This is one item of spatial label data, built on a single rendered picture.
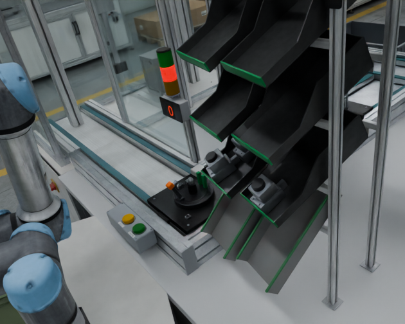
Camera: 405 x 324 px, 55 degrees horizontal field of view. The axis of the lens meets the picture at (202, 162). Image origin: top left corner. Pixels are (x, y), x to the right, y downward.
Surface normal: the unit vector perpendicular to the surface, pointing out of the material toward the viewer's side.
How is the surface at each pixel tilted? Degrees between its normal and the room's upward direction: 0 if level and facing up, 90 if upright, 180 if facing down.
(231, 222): 45
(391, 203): 0
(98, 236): 0
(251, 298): 0
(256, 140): 25
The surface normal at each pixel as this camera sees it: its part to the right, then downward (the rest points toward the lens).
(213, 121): -0.52, -0.58
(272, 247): -0.73, -0.31
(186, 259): 0.62, 0.34
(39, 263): -0.17, -0.83
